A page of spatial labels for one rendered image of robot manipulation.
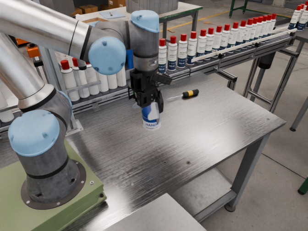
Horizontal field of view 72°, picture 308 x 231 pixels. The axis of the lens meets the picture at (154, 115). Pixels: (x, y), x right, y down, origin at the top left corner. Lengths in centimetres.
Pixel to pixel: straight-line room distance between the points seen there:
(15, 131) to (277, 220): 167
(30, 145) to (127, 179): 36
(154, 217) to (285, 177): 154
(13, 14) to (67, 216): 53
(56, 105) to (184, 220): 52
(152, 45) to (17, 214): 59
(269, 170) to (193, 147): 126
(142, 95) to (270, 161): 169
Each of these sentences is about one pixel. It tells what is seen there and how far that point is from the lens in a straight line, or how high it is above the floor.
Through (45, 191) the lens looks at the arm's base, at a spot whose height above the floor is 96.
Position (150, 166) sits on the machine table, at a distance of 84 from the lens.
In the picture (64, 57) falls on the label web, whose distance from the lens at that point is 123.
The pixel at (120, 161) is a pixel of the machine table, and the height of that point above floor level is 83.
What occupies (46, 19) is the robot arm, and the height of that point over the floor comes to 138.
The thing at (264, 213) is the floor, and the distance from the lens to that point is 184.
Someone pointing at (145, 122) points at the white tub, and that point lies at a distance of 77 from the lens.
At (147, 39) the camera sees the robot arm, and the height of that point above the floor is 129.
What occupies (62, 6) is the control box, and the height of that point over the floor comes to 133.
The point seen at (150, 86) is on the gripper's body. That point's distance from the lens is 69.
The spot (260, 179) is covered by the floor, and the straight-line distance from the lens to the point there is 200.
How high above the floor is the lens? 149
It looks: 39 degrees down
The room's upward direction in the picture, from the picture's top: straight up
